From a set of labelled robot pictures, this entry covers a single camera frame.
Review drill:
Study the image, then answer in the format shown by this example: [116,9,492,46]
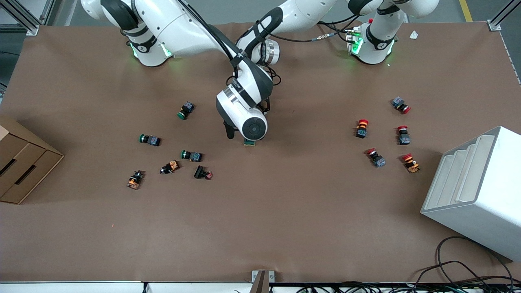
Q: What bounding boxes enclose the brown paper table cover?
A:
[0,22,521,283]

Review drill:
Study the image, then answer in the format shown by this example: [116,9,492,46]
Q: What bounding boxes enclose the red button orange block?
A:
[401,153,421,174]

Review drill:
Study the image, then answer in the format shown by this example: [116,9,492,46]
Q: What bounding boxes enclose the brown cardboard box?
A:
[0,115,65,205]

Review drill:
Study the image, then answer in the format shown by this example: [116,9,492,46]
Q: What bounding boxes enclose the white slotted storage bin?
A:
[420,126,521,262]

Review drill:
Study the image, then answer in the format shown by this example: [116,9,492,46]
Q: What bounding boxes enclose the black looped gripper cable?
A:
[267,65,282,87]

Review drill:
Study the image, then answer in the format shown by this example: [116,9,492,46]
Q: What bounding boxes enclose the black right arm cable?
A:
[177,0,247,78]

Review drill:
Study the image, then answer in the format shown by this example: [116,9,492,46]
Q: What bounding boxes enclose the metal table edge bracket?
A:
[251,269,276,293]

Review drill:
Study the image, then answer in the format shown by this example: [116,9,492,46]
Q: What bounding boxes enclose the black floor cable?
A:
[414,260,521,285]
[436,236,515,285]
[281,282,521,293]

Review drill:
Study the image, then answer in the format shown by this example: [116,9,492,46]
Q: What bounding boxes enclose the white table edge rail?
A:
[0,281,521,293]

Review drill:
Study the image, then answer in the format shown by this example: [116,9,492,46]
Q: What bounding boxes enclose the aluminium frame profile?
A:
[0,0,41,36]
[487,0,521,31]

